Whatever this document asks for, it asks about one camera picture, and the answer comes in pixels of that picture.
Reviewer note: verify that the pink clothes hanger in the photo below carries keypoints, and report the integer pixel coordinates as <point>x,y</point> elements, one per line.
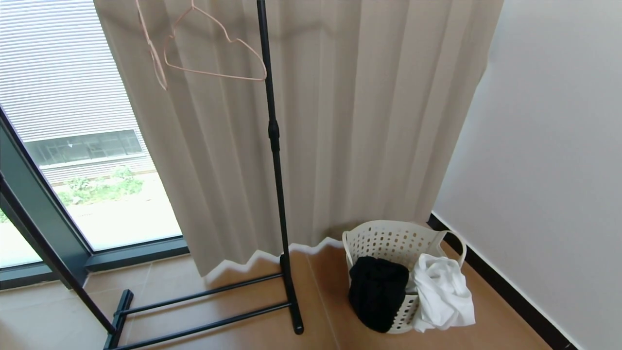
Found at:
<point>154,51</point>
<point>214,73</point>

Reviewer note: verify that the black garment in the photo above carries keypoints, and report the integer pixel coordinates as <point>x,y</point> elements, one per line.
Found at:
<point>376,291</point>

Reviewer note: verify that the window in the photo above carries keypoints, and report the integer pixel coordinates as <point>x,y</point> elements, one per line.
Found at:
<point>58,73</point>

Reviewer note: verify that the beige curtain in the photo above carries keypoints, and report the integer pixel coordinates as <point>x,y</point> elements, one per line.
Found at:
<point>364,121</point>

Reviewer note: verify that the white garment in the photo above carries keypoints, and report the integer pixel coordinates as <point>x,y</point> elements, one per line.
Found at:
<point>442,296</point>

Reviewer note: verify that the black clothes rack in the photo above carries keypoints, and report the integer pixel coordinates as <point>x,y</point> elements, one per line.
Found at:
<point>274,136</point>

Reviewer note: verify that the white laundry basket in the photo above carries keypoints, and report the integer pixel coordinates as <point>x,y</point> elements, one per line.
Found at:
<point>388,240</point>

